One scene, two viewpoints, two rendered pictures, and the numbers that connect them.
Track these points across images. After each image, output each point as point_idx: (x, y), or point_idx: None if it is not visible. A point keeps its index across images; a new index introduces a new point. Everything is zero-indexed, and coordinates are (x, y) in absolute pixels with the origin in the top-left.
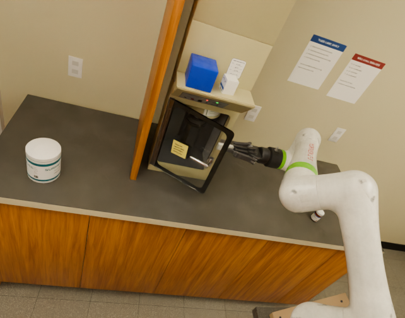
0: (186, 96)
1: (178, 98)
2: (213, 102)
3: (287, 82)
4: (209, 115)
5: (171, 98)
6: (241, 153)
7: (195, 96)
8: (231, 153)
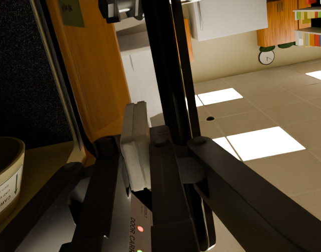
0: None
1: (79, 158)
2: (131, 241)
3: None
4: (7, 185)
5: (82, 145)
6: (214, 211)
7: (147, 209)
8: (166, 140)
